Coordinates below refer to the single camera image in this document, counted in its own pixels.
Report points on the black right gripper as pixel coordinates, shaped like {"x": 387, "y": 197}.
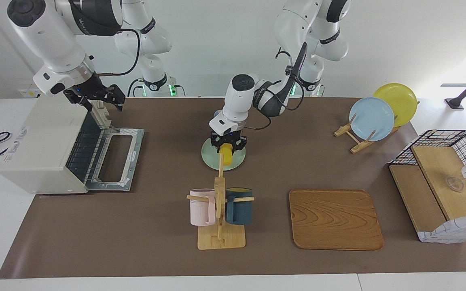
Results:
{"x": 91, "y": 89}

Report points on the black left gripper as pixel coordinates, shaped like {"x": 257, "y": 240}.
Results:
{"x": 227, "y": 140}

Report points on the yellow corn cob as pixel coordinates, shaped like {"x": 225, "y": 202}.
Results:
{"x": 227, "y": 155}

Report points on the pale green plate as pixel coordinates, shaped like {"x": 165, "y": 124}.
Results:
{"x": 209, "y": 159}

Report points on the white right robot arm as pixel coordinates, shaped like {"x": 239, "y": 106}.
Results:
{"x": 51, "y": 36}

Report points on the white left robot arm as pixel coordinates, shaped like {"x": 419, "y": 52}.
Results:
{"x": 239, "y": 101}

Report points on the cream oven control knob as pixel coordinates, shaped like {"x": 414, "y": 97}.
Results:
{"x": 106, "y": 118}
{"x": 100, "y": 105}

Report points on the cream toaster oven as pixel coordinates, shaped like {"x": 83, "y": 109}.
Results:
{"x": 39, "y": 145}

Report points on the wooden mug tree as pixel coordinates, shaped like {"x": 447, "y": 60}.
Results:
{"x": 220, "y": 194}

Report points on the dark blue mug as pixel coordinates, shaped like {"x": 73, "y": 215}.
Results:
{"x": 239, "y": 208}

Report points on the pink mug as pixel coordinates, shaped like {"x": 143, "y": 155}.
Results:
{"x": 200, "y": 208}

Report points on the white power strip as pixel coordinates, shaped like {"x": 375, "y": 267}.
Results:
{"x": 28, "y": 93}

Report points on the brown table mat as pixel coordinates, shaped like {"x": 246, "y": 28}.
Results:
{"x": 156, "y": 226}

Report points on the wooden plate rack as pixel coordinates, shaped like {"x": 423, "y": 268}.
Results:
{"x": 356, "y": 147}

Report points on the brown wooden tray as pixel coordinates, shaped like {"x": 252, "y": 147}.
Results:
{"x": 334, "y": 220}

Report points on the light blue plate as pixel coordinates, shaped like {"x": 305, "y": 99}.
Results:
{"x": 372, "y": 117}

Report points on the yellow plate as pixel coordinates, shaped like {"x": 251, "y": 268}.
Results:
{"x": 399, "y": 99}

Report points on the narrow wooden board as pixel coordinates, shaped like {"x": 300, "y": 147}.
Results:
{"x": 417, "y": 198}

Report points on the large light wooden board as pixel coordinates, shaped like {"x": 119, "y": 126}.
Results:
{"x": 439, "y": 169}

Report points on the small clear glass cup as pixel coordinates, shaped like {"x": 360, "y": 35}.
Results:
{"x": 455, "y": 184}

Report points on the white checked cloth liner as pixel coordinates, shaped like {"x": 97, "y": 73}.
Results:
{"x": 455, "y": 232}

